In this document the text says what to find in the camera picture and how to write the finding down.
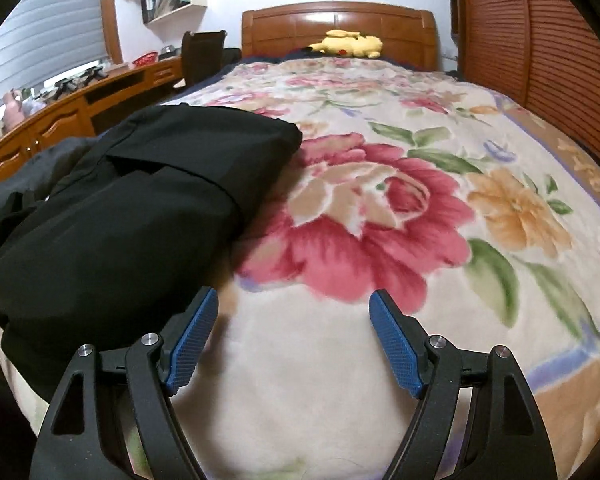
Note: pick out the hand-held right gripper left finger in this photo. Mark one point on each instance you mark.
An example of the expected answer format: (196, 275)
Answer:
(192, 345)

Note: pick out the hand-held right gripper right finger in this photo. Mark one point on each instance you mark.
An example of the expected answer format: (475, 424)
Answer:
(395, 345)

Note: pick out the black coat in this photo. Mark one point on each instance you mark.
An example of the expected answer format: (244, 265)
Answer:
(130, 220)

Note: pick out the floral blanket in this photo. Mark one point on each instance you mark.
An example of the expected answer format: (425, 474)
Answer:
(330, 360)

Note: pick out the dark grey cloth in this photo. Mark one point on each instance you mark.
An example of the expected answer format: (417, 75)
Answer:
(45, 170)

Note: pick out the wooden desk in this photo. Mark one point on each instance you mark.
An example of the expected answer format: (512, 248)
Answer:
(65, 115)

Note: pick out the red basket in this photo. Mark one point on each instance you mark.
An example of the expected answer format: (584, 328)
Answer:
(145, 59)

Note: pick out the black desk chair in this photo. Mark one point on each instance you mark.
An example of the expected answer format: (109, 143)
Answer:
(205, 55)

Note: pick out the grey metal container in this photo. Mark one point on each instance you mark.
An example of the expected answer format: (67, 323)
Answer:
(167, 51)

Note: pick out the pink plush toy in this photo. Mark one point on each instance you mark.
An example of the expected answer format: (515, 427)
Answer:
(14, 107)

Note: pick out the yellow plush toy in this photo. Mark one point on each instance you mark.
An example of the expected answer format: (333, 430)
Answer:
(350, 45)

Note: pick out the wooden louvered wardrobe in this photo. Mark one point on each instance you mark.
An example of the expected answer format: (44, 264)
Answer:
(555, 60)

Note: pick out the wooden headboard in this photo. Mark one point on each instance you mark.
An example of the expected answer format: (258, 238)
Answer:
(290, 25)

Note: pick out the black binder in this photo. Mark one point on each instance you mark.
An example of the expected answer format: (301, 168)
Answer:
(147, 5)

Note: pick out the grey window blind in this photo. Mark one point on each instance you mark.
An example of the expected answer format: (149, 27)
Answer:
(45, 35)

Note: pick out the wooden window frame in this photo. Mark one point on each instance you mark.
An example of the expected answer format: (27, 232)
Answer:
(111, 10)

